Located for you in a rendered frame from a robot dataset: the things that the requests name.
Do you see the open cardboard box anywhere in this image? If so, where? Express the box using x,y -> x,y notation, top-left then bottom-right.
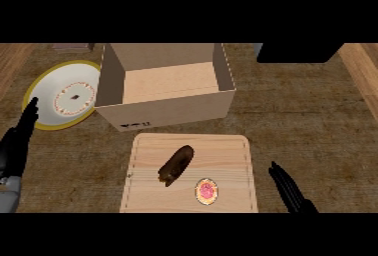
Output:
93,43 -> 238,133

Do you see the dark brown oblong pastry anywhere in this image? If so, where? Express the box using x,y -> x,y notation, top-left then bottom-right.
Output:
157,144 -> 196,188

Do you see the white plate with yellow rim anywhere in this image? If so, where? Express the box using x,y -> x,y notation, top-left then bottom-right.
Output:
21,59 -> 103,132

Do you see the small brown flat block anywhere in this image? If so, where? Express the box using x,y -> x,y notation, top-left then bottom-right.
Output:
52,43 -> 95,53

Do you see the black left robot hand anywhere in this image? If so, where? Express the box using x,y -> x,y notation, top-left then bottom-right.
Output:
0,96 -> 40,179

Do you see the pale wooden cutting board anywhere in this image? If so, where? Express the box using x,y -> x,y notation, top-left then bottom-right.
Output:
118,132 -> 260,214

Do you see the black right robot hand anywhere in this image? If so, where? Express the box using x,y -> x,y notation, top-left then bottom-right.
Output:
267,161 -> 320,214

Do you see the black appliance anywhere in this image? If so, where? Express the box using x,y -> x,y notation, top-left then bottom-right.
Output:
255,43 -> 346,64

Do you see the pink frosted cupcake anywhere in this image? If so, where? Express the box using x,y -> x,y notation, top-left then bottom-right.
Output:
193,177 -> 220,206

